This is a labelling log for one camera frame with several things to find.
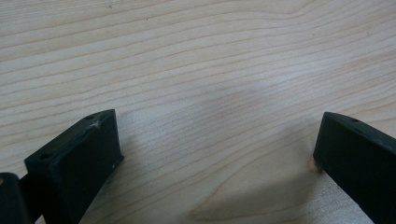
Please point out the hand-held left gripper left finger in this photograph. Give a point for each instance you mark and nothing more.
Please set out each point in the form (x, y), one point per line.
(74, 168)

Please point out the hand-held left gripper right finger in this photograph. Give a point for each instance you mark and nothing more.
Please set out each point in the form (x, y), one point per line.
(358, 158)

